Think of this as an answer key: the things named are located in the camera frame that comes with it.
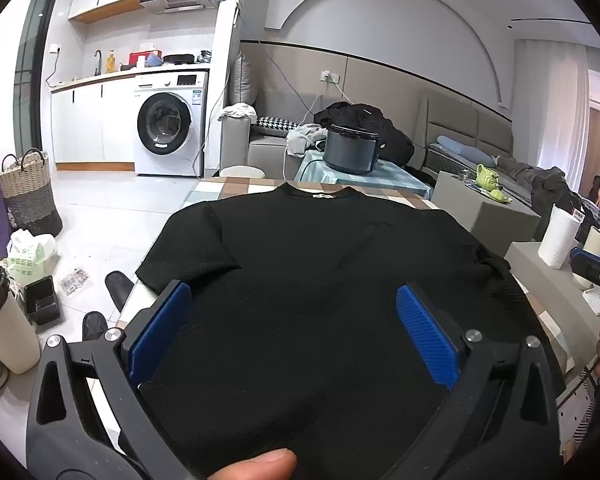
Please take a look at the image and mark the pale grey clothes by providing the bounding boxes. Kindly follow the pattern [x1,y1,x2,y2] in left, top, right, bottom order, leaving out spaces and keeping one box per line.
[286,122,328,157]

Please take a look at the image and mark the grey cushion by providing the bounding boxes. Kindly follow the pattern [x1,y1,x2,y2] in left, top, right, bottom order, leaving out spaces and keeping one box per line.
[228,52,259,111]

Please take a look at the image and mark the white cup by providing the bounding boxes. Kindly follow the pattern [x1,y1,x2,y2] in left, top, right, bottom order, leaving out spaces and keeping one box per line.
[582,226,600,262]

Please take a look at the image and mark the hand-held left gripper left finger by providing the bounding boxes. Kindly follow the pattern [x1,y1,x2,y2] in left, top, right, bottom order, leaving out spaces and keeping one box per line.
[26,280,212,480]

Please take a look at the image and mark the white washing machine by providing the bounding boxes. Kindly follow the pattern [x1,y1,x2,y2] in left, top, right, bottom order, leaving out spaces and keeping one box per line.
[134,71,209,177]

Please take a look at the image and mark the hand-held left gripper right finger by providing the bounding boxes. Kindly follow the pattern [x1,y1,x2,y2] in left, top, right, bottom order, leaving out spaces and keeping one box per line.
[390,281,564,480]

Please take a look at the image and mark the paper towel roll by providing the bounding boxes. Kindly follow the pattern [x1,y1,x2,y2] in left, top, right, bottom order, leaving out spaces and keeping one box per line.
[537,206,581,270]

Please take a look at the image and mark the green teapot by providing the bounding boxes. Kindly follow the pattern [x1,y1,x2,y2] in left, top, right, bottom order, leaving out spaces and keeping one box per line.
[476,163,507,194]

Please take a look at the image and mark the white kitchen base cabinet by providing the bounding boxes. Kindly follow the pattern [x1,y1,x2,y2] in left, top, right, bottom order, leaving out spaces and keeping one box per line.
[50,80,137,171]

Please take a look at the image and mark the black slipper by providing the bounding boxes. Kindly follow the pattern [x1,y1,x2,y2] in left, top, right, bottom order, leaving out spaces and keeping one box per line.
[105,271,136,306]
[82,311,110,343]

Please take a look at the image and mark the dark grey rice cooker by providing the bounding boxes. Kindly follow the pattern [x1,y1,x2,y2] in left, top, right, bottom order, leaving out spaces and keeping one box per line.
[323,124,381,176]

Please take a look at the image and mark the white cloth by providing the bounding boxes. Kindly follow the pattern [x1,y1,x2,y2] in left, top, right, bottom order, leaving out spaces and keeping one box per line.
[219,103,257,122]

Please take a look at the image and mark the black t-shirt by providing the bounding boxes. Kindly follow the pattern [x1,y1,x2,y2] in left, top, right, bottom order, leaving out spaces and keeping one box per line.
[135,182,566,480]

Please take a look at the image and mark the person's left hand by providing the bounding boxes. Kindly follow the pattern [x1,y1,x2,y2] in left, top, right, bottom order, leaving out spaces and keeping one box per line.
[207,449,298,480]

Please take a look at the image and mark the grey upholstered bed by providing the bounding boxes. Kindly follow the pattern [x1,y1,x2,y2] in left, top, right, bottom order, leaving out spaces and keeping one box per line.
[415,92,581,211]

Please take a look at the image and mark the dark glass door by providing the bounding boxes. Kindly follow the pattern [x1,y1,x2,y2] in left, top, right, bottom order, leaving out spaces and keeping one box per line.
[12,0,63,143]

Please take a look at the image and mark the grey blanket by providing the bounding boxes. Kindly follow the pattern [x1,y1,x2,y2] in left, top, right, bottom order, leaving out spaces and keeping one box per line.
[500,156,581,211]

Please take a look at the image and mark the white plastic bag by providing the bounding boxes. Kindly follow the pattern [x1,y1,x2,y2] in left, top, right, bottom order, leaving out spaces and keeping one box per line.
[6,230,58,283]

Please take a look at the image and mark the white trash bin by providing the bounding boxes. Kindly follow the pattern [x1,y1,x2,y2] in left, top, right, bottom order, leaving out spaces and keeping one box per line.
[0,260,41,375]

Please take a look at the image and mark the printed packet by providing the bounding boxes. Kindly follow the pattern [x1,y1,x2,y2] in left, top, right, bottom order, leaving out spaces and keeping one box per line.
[60,266,93,296]

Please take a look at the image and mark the houndstooth pillow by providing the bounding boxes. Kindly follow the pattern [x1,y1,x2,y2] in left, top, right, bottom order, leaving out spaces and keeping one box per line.
[252,116,299,134]

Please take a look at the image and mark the blue pillow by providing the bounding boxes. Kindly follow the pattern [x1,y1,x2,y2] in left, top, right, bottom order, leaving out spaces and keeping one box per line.
[436,135,498,161]

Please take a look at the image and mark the white curtain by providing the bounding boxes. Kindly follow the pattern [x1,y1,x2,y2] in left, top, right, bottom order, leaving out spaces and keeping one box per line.
[515,40,591,181]

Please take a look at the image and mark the grey cube table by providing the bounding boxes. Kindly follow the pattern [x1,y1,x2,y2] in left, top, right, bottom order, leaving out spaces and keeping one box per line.
[505,241,600,376]
[431,171,542,257]

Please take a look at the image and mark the black jacket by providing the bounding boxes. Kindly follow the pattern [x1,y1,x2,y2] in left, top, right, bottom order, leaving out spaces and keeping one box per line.
[313,101,415,166]

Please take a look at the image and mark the black box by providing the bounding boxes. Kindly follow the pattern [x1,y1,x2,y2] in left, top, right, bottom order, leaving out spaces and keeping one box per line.
[24,275,61,326]

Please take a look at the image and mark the blue checked table cover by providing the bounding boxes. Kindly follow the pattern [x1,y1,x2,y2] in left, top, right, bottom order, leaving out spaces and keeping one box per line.
[295,152,433,200]

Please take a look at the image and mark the grey sofa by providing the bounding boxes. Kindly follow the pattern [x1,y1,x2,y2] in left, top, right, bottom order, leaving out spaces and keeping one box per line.
[220,107,308,179]

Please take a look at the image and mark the woven basket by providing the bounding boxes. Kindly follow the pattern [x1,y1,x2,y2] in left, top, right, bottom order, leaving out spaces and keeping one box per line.
[0,149,63,238]

